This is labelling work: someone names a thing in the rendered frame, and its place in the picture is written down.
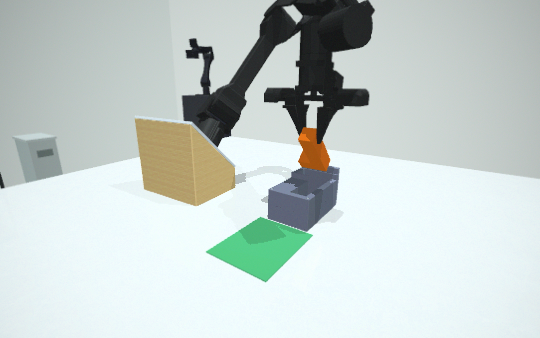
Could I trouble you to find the orange l-shaped part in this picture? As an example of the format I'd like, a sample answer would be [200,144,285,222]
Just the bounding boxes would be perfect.
[298,127,331,171]

